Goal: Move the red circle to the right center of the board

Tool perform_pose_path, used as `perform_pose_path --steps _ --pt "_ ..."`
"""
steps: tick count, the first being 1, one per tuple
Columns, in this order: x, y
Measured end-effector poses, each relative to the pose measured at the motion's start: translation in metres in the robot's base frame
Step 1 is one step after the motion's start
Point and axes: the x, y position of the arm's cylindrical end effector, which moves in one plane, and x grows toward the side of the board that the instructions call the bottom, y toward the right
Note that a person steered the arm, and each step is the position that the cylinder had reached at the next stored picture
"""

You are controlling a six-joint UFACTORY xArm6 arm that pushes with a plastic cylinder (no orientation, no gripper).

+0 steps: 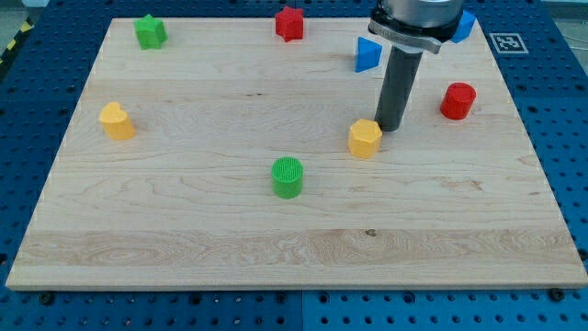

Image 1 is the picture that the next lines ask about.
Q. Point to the blue block behind arm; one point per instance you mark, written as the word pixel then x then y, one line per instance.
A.
pixel 465 27

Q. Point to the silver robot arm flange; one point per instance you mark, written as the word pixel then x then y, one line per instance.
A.
pixel 416 25

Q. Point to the green cylinder block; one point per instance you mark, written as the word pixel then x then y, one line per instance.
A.
pixel 287 177

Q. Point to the yellow hexagon block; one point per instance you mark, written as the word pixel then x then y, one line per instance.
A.
pixel 364 138

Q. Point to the blue triangle block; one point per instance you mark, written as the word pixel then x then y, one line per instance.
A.
pixel 368 54

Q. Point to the red star block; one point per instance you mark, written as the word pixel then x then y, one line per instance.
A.
pixel 289 23

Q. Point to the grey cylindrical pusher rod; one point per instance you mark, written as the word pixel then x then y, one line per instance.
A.
pixel 396 88

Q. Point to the red cylinder block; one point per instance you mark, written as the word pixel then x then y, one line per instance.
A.
pixel 458 101

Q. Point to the yellow heart block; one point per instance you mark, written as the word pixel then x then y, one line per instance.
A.
pixel 116 122

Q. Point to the green star block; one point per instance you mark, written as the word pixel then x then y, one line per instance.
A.
pixel 150 32

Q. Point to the white fiducial marker tag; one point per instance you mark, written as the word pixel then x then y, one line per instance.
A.
pixel 508 43

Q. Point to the black bolt front left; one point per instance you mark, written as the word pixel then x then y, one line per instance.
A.
pixel 46 298

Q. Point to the black bolt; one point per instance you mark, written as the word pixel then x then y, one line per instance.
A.
pixel 556 294
pixel 46 298

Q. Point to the black bolt front right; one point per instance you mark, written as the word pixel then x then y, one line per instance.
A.
pixel 556 294

